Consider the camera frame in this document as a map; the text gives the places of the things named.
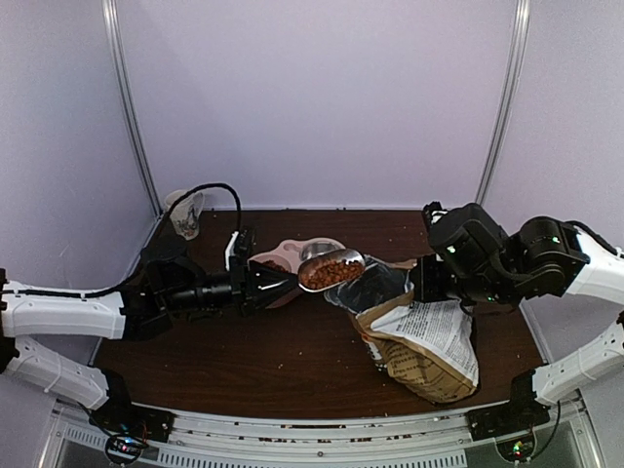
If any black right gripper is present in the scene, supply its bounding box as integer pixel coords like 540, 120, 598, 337
411, 253, 516, 305

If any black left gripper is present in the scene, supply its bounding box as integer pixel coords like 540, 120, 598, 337
164, 254, 298, 317

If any pink double pet bowl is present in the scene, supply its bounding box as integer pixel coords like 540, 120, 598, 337
248, 237, 345, 311

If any dog food bag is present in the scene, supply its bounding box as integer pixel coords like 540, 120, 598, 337
324, 255, 480, 405

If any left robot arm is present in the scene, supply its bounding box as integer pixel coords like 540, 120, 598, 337
1, 232, 297, 433

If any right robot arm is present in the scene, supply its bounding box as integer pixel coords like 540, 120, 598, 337
410, 202, 623, 431

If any brown dog food kibble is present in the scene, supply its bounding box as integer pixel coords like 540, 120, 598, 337
300, 259, 365, 291

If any white patterned ceramic mug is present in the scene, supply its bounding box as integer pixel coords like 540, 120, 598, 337
165, 190, 204, 241

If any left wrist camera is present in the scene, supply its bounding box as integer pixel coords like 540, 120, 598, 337
224, 226, 255, 271

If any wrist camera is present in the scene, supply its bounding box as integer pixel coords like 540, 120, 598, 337
421, 201, 448, 233
224, 226, 255, 271

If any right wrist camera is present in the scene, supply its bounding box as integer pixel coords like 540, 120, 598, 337
421, 201, 448, 233

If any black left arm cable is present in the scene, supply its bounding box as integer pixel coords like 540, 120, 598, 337
0, 182, 244, 303

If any front aluminium frame rail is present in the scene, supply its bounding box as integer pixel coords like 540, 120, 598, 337
43, 384, 601, 468

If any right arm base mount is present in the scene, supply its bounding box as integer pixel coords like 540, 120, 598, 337
466, 401, 550, 465

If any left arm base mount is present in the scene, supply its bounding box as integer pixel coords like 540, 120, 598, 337
87, 370, 175, 467

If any right rear aluminium post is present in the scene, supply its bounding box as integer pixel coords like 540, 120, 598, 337
475, 0, 530, 204

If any aluminium post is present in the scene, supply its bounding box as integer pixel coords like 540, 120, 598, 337
101, 0, 163, 217
475, 0, 530, 204

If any left rear aluminium post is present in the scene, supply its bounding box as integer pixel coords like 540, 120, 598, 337
101, 0, 163, 217

